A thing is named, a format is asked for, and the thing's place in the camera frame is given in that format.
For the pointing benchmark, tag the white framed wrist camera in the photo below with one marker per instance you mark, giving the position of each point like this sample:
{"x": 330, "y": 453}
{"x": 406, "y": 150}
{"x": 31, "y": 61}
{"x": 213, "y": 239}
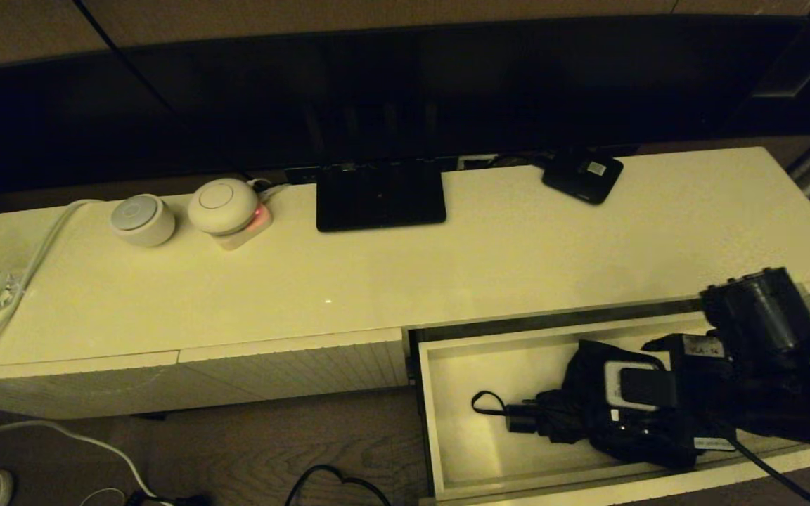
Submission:
{"x": 640, "y": 386}

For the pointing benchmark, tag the white ribbed cabinet front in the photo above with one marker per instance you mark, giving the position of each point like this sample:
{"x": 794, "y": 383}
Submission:
{"x": 67, "y": 390}
{"x": 292, "y": 365}

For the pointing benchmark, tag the small black box with sticker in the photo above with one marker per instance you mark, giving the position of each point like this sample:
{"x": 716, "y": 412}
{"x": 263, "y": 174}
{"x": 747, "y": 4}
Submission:
{"x": 574, "y": 179}

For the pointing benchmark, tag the black television base plate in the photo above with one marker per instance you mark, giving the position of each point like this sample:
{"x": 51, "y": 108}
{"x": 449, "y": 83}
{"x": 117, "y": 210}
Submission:
{"x": 380, "y": 200}

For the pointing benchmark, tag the black flat television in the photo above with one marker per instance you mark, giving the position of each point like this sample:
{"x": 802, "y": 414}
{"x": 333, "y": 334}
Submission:
{"x": 377, "y": 91}

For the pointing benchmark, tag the white speaker with grey top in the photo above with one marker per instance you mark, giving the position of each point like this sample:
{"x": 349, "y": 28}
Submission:
{"x": 142, "y": 221}

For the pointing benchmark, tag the white low TV cabinet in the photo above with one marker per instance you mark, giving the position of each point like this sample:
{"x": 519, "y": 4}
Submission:
{"x": 377, "y": 281}

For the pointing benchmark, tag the black umbrella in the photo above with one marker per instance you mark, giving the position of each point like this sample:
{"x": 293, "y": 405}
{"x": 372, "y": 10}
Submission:
{"x": 588, "y": 429}

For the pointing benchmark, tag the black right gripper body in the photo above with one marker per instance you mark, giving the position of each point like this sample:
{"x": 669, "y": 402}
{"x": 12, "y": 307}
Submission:
{"x": 707, "y": 400}

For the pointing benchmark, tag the white cabinet drawer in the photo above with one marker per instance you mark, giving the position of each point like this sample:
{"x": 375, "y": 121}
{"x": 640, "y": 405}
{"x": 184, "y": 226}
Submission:
{"x": 475, "y": 436}

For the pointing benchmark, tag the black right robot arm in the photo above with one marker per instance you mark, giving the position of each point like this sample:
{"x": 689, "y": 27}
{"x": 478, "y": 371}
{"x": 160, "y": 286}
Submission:
{"x": 785, "y": 379}

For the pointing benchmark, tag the black floor plug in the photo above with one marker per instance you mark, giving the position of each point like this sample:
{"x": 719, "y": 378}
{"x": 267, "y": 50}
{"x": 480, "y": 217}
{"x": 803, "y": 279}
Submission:
{"x": 180, "y": 502}

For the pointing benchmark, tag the white round dome device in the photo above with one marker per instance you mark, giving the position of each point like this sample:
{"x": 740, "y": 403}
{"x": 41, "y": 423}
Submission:
{"x": 222, "y": 206}

